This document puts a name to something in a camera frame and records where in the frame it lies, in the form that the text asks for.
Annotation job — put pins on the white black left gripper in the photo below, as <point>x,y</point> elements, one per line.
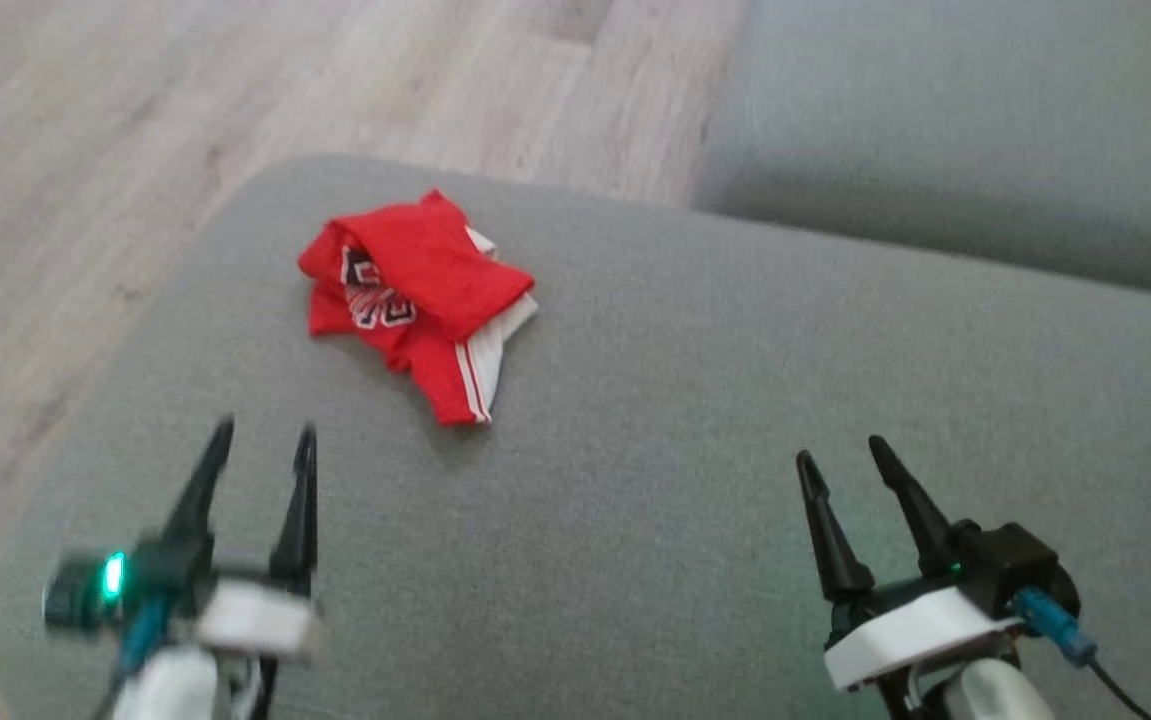
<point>255,620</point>

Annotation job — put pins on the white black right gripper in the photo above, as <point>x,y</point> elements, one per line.
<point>915,635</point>

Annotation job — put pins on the red jersey with number print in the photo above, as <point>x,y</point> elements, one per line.
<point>415,280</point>

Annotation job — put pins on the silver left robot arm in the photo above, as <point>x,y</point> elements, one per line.
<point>180,690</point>

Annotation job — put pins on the grey sofa seat cushion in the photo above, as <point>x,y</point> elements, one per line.
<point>685,480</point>

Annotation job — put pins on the grey sofa back cushion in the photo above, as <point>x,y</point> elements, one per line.
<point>985,130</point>

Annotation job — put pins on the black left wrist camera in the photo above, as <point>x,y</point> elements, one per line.
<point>135,580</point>

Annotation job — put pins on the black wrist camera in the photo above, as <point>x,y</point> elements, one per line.
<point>135,580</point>
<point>1010,560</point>

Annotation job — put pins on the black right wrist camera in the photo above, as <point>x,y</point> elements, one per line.
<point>1010,560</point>

